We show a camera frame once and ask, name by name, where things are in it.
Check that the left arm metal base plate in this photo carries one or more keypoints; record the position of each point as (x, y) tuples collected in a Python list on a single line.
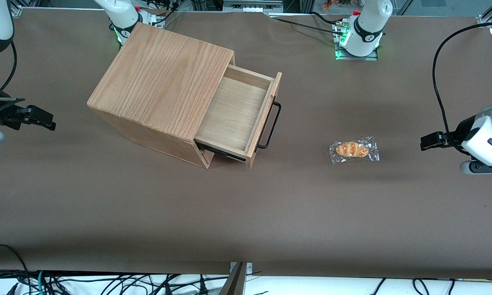
[(371, 57)]

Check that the black drawer slide rail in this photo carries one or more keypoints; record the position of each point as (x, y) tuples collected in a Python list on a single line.
[(221, 152)]

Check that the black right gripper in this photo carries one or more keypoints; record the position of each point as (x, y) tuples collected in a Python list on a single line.
[(0, 113)]

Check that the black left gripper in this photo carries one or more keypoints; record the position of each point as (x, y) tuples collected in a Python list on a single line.
[(460, 130)]

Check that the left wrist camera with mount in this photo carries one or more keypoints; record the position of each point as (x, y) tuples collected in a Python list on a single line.
[(481, 167)]

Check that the small metal edge bracket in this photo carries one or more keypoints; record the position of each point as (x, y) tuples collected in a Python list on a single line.
[(249, 268)]

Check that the light wooden drawer cabinet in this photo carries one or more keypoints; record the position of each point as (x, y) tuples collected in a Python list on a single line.
[(160, 78)]

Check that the grey metal box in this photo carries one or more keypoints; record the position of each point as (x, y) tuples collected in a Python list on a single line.
[(252, 6)]

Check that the grey metal camera post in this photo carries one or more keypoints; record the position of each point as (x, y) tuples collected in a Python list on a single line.
[(233, 284)]

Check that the brown paper table cover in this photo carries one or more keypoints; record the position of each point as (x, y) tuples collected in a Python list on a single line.
[(270, 213)]

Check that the plastic wrapped bread roll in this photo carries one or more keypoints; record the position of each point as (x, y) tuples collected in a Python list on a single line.
[(352, 149)]

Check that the orange toy food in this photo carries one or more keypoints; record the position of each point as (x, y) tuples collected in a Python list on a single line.
[(327, 5)]

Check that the aluminium corner bracket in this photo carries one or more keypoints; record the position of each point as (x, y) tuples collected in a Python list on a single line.
[(484, 21), (16, 10)]

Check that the wooden drawer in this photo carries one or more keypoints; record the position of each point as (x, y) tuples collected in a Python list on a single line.
[(233, 114)]

